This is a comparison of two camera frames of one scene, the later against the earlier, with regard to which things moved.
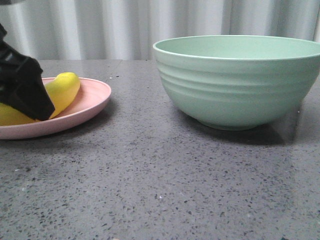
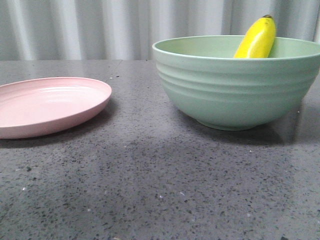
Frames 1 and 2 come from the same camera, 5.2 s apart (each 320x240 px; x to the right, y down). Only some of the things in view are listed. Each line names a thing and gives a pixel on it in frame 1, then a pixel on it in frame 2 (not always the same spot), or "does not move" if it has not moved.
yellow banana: (62, 90) → (258, 40)
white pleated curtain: (127, 30) does not move
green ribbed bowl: (237, 82) does not move
